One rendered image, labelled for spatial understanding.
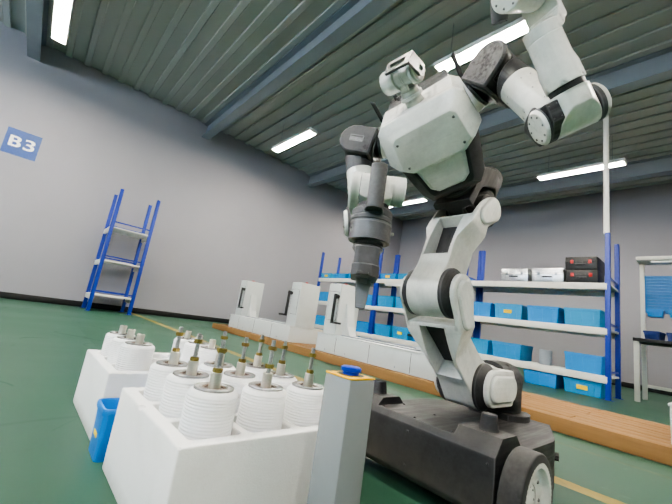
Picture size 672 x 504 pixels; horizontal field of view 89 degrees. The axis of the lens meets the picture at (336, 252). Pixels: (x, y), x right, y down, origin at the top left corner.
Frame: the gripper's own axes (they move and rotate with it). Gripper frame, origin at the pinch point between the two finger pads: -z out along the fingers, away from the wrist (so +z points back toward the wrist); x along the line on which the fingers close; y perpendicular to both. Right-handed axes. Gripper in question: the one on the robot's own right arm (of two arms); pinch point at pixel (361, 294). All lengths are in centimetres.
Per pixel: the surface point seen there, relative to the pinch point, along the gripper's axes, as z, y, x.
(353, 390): -18.1, 0.9, 4.1
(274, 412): -26.1, -14.3, -3.0
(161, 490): -36.6, -27.5, 11.2
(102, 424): -39, -58, -15
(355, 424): -24.1, 2.1, 2.8
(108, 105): 299, -479, -441
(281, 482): -38.3, -10.5, -2.7
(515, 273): 96, 216, -426
